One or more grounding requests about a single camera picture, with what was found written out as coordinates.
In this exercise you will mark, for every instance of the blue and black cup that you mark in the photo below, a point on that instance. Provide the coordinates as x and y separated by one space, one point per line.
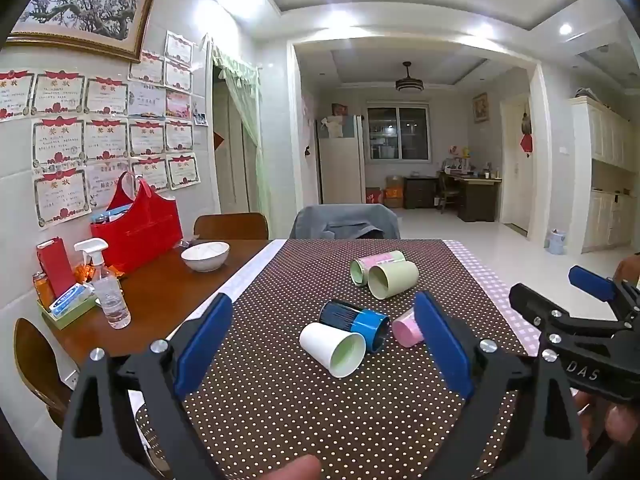
360 322

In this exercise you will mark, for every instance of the red box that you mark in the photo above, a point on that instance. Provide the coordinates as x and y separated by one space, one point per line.
55 265

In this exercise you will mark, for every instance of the white paper cup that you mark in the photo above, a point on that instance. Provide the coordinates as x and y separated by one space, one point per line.
325 347

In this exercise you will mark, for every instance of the orange can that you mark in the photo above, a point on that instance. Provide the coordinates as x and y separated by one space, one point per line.
42 290

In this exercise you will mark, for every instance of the light green cup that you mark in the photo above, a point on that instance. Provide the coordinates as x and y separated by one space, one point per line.
395 280

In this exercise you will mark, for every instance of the pink and green cup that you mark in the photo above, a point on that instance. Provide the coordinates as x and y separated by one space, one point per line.
372 264

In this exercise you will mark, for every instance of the brown polka dot tablecloth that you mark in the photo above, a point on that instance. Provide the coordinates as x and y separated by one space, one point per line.
300 410

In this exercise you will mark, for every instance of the chair with grey jacket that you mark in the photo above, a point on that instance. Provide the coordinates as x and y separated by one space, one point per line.
345 222

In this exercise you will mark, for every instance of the window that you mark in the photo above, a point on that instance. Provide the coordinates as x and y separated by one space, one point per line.
398 132

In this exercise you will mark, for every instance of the person's left hand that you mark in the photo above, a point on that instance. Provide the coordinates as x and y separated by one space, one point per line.
295 470

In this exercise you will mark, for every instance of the small framed picture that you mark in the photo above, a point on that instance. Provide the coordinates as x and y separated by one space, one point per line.
480 107

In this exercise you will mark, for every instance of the cardboard box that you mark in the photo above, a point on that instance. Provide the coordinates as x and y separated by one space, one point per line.
393 191

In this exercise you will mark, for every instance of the pink checkered cloth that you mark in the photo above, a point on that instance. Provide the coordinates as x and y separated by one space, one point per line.
480 285

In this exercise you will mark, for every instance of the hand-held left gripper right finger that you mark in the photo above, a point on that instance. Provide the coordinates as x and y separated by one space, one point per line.
442 342

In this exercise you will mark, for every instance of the white door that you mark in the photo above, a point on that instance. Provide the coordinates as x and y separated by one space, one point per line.
515 165

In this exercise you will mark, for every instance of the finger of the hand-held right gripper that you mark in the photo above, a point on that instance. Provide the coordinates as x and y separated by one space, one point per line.
592 282
532 305

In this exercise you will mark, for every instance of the dark low cabinet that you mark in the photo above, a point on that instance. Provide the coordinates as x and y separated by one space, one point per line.
420 192

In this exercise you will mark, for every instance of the blue and white tissue packet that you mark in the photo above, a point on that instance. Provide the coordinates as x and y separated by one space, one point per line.
72 300

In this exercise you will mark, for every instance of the white tall cabinet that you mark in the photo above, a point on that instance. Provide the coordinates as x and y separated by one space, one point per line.
607 175

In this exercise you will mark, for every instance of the clear spray bottle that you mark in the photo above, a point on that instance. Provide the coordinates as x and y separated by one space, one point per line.
112 300

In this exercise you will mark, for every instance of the person's right hand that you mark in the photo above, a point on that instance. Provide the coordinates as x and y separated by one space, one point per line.
620 422

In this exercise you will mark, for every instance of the green lace curtain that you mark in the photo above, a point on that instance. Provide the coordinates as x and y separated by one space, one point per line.
250 110

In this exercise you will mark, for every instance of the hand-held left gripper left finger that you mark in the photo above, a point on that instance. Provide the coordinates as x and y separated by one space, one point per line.
205 345

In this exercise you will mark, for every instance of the dark wooden desk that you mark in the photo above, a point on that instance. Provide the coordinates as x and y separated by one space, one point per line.
477 195

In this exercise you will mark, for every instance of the wooden chair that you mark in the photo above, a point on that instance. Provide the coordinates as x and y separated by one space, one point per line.
40 370
230 226

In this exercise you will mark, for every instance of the red tote bag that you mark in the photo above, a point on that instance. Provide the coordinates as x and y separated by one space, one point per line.
137 232

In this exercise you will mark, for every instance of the ceiling fan lamp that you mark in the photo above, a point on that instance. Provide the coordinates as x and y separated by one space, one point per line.
409 82

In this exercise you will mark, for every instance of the white refrigerator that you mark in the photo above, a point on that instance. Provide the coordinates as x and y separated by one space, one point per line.
342 165

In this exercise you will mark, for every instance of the red hanging door ornament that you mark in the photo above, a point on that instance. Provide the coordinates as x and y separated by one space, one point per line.
526 135

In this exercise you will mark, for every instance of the framed blossom painting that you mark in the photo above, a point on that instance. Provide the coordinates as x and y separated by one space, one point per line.
80 7

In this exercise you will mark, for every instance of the white bowl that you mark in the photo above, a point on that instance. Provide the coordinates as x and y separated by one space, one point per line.
205 256

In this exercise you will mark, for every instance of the green tray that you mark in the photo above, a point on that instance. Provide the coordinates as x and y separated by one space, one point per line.
75 317

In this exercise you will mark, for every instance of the light blue bin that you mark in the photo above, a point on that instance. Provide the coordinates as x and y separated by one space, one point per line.
557 242

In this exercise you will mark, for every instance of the wall of award certificates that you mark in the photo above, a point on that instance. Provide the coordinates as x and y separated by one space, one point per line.
110 130

